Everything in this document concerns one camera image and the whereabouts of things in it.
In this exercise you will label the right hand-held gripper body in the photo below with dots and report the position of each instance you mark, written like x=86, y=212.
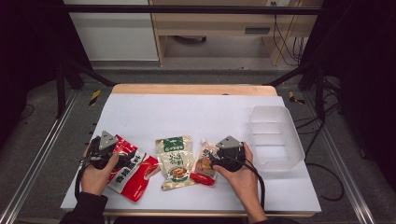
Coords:
x=231, y=153

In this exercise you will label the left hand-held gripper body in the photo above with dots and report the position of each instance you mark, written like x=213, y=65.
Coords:
x=105, y=146

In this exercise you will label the small beige spouted food pouch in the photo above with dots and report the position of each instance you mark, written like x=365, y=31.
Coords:
x=203, y=168

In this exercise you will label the red and white food packet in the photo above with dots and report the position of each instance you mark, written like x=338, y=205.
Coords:
x=134, y=175

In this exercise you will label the beige food packet green label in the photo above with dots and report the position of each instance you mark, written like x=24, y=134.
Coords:
x=174, y=161

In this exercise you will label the clear plastic container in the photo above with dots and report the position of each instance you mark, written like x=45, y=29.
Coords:
x=275, y=138

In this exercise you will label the person's right hand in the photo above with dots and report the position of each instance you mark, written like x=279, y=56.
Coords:
x=240, y=180

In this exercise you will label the person's left hand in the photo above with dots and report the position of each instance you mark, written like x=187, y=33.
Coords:
x=97, y=178

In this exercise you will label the yellow and black tape strip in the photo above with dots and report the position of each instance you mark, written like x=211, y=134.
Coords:
x=294, y=98
x=94, y=97

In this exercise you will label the white paper sheet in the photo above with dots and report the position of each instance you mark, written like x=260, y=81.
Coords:
x=186, y=115

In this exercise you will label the wooden table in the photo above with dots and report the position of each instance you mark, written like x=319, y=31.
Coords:
x=193, y=89

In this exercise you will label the black metal stand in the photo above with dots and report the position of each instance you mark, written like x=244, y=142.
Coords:
x=71, y=77
x=311, y=77

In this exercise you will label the white cabinet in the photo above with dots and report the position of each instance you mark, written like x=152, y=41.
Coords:
x=115, y=34

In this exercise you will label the dark curtain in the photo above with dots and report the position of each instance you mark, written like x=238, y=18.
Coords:
x=28, y=56
x=364, y=77

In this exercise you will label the light wooden desk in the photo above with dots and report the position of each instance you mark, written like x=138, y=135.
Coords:
x=218, y=28

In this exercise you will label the black horizontal frame bar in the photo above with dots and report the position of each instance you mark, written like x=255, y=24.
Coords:
x=186, y=9

